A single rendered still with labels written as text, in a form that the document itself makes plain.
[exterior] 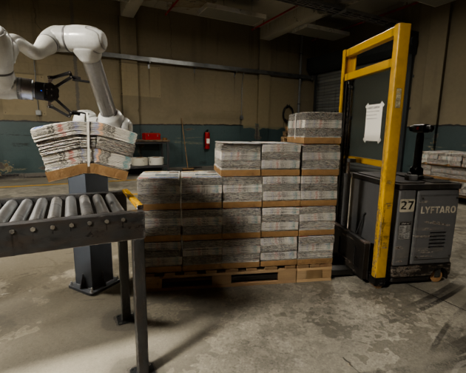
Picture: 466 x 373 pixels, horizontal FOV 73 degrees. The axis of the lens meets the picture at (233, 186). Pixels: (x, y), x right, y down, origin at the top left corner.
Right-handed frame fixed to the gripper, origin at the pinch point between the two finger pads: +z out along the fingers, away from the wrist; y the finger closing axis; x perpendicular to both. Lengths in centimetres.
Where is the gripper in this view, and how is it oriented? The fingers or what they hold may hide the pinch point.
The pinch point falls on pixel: (86, 97)
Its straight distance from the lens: 165.7
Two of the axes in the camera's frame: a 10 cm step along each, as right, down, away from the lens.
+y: -1.0, 9.8, 1.6
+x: 4.6, 1.9, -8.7
